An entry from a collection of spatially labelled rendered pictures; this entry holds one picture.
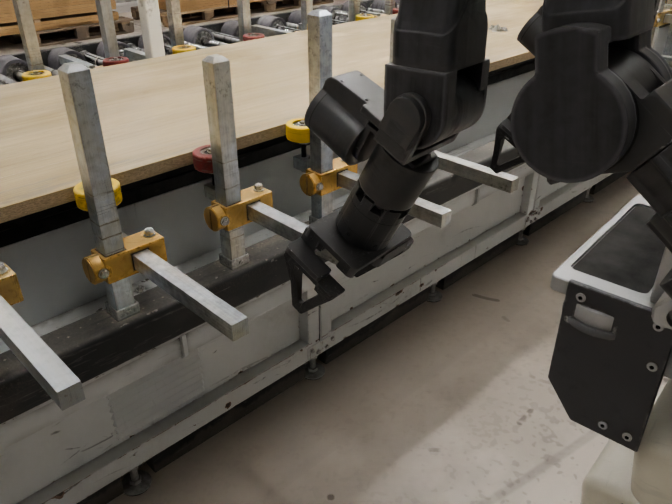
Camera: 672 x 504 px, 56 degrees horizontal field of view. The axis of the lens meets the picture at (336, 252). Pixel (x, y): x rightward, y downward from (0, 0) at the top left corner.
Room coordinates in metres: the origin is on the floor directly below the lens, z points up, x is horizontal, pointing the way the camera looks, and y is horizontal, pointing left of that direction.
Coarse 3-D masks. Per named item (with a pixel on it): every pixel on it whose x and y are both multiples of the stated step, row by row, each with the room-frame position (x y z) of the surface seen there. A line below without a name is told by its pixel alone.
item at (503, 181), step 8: (440, 152) 1.43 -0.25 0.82; (440, 160) 1.40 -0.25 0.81; (448, 160) 1.38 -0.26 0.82; (456, 160) 1.38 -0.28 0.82; (464, 160) 1.38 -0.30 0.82; (440, 168) 1.40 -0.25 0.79; (448, 168) 1.38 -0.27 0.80; (456, 168) 1.36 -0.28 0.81; (464, 168) 1.35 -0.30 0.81; (472, 168) 1.33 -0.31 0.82; (480, 168) 1.33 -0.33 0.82; (488, 168) 1.33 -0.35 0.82; (464, 176) 1.35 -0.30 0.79; (472, 176) 1.33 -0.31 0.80; (480, 176) 1.32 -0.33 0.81; (488, 176) 1.30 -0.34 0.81; (496, 176) 1.29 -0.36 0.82; (504, 176) 1.28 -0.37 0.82; (512, 176) 1.28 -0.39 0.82; (488, 184) 1.30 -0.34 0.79; (496, 184) 1.29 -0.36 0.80; (504, 184) 1.27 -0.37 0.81; (512, 184) 1.26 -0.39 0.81
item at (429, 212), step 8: (296, 160) 1.39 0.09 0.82; (304, 160) 1.37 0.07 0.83; (296, 168) 1.39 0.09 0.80; (304, 168) 1.37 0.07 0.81; (344, 176) 1.27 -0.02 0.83; (352, 176) 1.27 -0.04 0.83; (344, 184) 1.27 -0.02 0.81; (352, 184) 1.26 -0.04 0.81; (416, 200) 1.15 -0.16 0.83; (424, 200) 1.15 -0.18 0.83; (416, 208) 1.13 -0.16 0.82; (424, 208) 1.12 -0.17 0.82; (432, 208) 1.11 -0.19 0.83; (440, 208) 1.11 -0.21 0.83; (416, 216) 1.13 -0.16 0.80; (424, 216) 1.12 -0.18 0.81; (432, 216) 1.10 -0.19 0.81; (440, 216) 1.09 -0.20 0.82; (448, 216) 1.10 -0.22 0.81; (432, 224) 1.10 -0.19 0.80; (440, 224) 1.09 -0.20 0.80
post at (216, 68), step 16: (208, 64) 1.10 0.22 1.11; (224, 64) 1.11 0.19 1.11; (208, 80) 1.10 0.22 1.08; (224, 80) 1.10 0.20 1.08; (208, 96) 1.11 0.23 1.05; (224, 96) 1.10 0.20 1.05; (208, 112) 1.11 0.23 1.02; (224, 112) 1.10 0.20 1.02; (224, 128) 1.10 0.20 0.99; (224, 144) 1.10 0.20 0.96; (224, 160) 1.09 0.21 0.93; (224, 176) 1.09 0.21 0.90; (224, 192) 1.09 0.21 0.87; (224, 240) 1.10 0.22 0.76; (240, 240) 1.11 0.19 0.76; (240, 256) 1.11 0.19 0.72
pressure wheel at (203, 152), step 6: (198, 150) 1.22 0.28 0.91; (204, 150) 1.22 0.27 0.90; (210, 150) 1.21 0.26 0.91; (198, 156) 1.18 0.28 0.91; (204, 156) 1.18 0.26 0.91; (210, 156) 1.18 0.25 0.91; (198, 162) 1.18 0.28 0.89; (204, 162) 1.18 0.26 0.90; (210, 162) 1.18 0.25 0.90; (198, 168) 1.18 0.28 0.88; (204, 168) 1.18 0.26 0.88; (210, 168) 1.18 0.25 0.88
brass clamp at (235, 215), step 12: (240, 192) 1.15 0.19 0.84; (252, 192) 1.15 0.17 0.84; (264, 192) 1.15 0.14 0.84; (216, 204) 1.10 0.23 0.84; (240, 204) 1.10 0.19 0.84; (204, 216) 1.10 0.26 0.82; (216, 216) 1.07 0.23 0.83; (228, 216) 1.08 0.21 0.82; (240, 216) 1.10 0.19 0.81; (216, 228) 1.07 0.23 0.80; (228, 228) 1.08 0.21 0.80
